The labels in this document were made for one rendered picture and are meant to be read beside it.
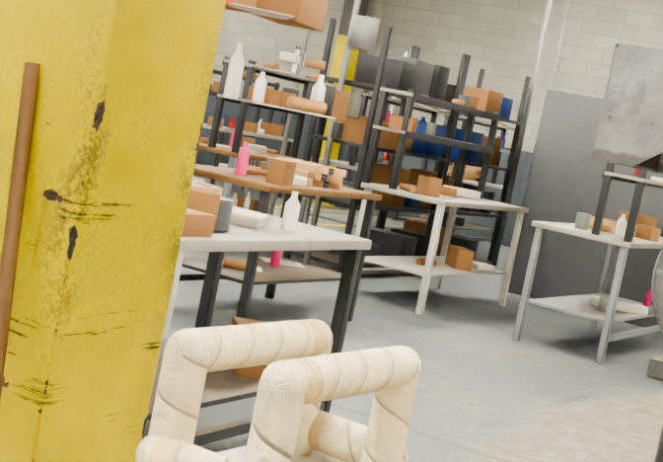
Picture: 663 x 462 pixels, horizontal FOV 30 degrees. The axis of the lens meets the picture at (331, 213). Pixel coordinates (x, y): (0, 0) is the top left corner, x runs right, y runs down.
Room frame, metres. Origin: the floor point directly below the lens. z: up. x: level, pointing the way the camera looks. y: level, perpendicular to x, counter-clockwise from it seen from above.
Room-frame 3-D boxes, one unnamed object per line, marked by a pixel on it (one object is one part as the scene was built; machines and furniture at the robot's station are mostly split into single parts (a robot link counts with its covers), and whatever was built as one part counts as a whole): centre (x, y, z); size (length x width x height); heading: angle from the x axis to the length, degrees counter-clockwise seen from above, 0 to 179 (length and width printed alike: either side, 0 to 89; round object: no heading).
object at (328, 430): (0.98, -0.05, 1.12); 0.11 x 0.03 x 0.03; 60
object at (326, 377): (0.88, -0.03, 1.20); 0.20 x 0.03 x 0.03; 149
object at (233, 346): (0.92, 0.04, 1.20); 0.20 x 0.03 x 0.03; 149
